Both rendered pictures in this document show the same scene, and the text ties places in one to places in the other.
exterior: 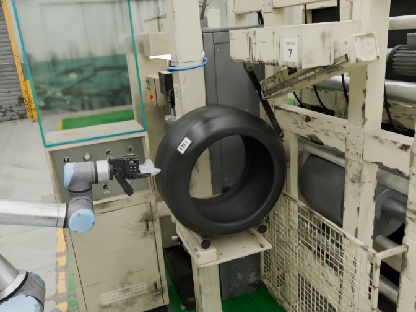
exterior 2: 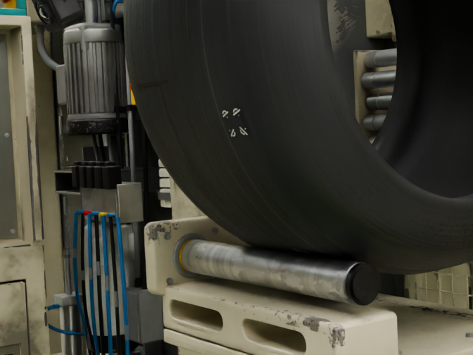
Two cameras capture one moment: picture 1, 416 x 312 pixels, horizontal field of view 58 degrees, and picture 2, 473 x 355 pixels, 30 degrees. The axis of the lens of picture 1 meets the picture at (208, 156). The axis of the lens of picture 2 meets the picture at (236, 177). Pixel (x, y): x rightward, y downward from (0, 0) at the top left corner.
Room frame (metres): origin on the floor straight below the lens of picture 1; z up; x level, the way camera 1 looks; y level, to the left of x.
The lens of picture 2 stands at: (0.58, 0.40, 1.07)
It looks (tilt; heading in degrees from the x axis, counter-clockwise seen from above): 3 degrees down; 345
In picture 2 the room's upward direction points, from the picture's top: 3 degrees counter-clockwise
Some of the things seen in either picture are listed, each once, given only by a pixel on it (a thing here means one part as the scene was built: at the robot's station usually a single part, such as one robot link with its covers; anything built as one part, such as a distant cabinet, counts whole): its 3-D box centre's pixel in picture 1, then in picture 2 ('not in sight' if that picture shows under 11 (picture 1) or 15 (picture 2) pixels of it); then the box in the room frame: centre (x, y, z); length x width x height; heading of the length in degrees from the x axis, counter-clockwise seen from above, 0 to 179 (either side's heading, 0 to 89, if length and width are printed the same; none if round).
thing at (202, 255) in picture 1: (194, 238); (267, 320); (1.60, 0.10, 0.83); 0.36 x 0.09 x 0.06; 19
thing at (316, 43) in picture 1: (284, 44); not in sight; (1.62, -0.36, 1.71); 0.61 x 0.25 x 0.15; 19
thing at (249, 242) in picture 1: (221, 238); (354, 332); (1.64, -0.04, 0.80); 0.37 x 0.36 x 0.02; 109
